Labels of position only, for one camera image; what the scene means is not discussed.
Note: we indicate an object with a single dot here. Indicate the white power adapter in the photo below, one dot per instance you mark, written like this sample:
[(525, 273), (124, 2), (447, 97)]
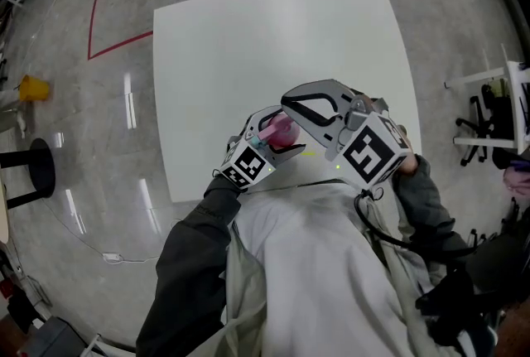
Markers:
[(111, 258)]

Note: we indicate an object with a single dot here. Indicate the person's right forearm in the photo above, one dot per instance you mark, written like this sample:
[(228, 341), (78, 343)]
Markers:
[(430, 214)]

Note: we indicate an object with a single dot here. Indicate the pink round container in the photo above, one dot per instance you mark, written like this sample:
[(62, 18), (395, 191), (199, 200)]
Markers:
[(286, 138)]

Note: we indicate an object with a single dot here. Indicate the black office chair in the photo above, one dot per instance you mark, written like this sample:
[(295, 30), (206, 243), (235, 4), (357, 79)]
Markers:
[(482, 123)]

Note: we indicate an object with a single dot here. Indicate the person's right hand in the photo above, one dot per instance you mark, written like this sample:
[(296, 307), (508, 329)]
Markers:
[(410, 162)]

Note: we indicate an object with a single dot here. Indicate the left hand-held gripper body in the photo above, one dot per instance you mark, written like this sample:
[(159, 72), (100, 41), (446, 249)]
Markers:
[(248, 167)]

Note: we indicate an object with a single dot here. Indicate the person's torso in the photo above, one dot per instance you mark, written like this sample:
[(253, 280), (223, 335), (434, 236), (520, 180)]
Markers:
[(323, 285)]

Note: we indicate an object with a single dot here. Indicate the white desk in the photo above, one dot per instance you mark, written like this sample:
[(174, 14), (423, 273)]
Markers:
[(517, 98)]

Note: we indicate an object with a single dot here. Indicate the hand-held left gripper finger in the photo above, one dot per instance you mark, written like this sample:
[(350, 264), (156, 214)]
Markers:
[(287, 151), (265, 114)]

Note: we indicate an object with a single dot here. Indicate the person's left forearm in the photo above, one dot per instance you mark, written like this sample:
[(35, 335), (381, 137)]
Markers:
[(186, 264)]

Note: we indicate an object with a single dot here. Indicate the yellow bucket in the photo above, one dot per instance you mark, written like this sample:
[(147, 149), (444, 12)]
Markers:
[(35, 89)]

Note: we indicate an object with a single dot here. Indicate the pink rounded object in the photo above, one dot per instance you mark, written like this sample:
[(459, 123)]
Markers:
[(516, 181)]

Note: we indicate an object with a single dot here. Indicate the black seat chair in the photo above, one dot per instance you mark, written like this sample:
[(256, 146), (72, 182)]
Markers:
[(488, 285)]

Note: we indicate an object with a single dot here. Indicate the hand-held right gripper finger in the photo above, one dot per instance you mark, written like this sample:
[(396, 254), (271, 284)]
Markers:
[(319, 131), (335, 89)]

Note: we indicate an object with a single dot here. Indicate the yellow sticker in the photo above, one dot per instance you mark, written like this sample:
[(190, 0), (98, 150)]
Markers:
[(308, 154)]

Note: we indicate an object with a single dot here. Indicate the grey equipment case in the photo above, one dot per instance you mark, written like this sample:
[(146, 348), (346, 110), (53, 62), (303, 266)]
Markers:
[(58, 336)]

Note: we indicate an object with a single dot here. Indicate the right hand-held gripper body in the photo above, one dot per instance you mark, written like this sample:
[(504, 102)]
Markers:
[(368, 150)]

